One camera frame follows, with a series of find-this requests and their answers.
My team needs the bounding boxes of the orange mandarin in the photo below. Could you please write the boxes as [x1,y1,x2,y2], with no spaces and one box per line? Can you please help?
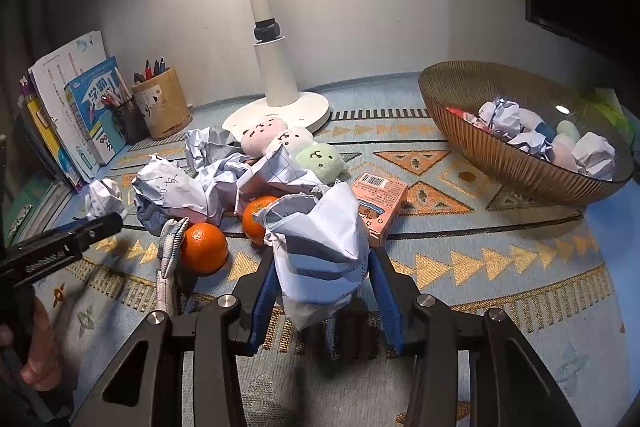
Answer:
[181,222,229,275]
[242,195,277,246]

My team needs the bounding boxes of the large paper ball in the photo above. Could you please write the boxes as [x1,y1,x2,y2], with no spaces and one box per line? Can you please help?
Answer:
[257,182,370,332]

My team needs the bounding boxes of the orange card box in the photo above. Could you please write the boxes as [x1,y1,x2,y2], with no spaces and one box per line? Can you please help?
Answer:
[352,172,408,247]

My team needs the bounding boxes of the red snack bag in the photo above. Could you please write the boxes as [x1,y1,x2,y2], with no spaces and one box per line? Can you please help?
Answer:
[447,107,476,124]

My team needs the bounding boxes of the three-ball plush dango toy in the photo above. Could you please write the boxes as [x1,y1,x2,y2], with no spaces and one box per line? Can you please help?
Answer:
[520,107,578,172]

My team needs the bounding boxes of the white paper ball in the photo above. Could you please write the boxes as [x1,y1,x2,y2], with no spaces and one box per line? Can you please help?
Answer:
[572,132,615,181]

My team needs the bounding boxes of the person's left hand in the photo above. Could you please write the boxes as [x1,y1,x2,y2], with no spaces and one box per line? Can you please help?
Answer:
[20,297,62,392]

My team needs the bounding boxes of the patterned blue table mat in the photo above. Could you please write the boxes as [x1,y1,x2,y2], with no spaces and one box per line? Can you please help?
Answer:
[36,74,639,426]

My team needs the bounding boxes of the black mesh pen holder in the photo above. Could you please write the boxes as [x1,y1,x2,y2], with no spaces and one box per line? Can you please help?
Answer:
[112,100,150,145]

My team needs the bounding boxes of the blue children's book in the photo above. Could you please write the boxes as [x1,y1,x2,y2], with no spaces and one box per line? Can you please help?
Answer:
[65,56,126,166]

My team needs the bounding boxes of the brown ribbed glass bowl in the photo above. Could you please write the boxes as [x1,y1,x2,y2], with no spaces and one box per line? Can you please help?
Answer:
[419,61,634,207]

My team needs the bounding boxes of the white desk lamp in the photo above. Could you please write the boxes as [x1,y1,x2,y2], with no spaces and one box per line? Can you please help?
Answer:
[222,0,330,136]

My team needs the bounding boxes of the kraft paper pen holder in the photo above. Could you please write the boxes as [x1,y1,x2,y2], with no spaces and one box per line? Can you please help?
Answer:
[132,67,192,140]

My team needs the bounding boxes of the green tissue pack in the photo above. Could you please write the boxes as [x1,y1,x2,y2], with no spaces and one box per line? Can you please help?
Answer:
[586,88,639,134]

